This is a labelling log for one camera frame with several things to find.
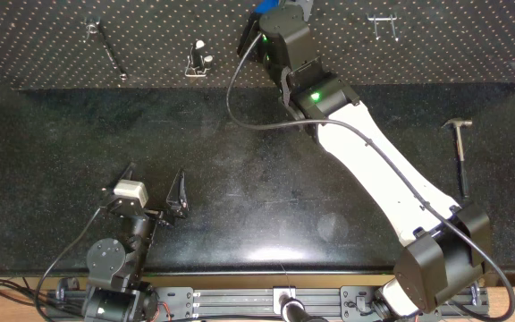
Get black cable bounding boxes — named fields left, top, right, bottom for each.
left=33, top=207, right=103, bottom=322
left=224, top=33, right=515, bottom=322

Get black pegboard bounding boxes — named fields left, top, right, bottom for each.
left=0, top=0, right=515, bottom=89

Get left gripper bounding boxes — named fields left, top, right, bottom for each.
left=100, top=161, right=190, bottom=226

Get wrench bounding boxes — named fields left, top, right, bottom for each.
left=85, top=16, right=130, bottom=82

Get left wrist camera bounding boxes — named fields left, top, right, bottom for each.
left=113, top=178, right=149, bottom=209

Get black and white pliers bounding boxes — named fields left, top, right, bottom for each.
left=189, top=38, right=215, bottom=75

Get mounting rail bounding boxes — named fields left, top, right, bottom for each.
left=45, top=276, right=491, bottom=322

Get hammer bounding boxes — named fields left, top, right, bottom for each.
left=441, top=117, right=474, bottom=200

